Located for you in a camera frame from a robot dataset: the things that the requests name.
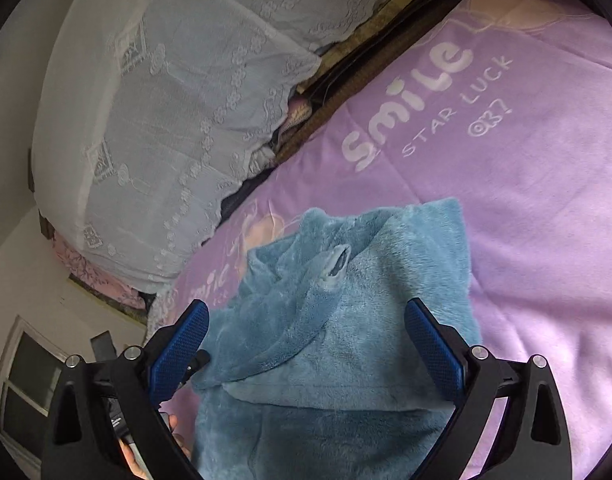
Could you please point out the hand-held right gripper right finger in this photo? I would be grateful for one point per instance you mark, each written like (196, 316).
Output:
(435, 355)

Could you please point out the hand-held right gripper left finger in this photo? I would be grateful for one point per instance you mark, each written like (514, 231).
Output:
(178, 355)

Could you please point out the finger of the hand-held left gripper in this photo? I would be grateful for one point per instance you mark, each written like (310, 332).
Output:
(202, 358)

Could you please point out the blue fleece garment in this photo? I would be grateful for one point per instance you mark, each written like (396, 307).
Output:
(336, 350)

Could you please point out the person's left hand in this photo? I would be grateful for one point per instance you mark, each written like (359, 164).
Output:
(138, 462)

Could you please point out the pink floral bedding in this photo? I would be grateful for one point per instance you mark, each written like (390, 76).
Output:
(101, 285)

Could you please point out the white framed window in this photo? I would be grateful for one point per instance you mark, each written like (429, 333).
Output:
(31, 360)

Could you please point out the purple printed blanket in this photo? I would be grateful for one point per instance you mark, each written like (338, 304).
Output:
(510, 210)

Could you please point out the white lace cover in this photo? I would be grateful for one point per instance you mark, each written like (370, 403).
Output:
(161, 110)

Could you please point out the pink striped cloth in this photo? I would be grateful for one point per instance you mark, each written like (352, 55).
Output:
(296, 115)

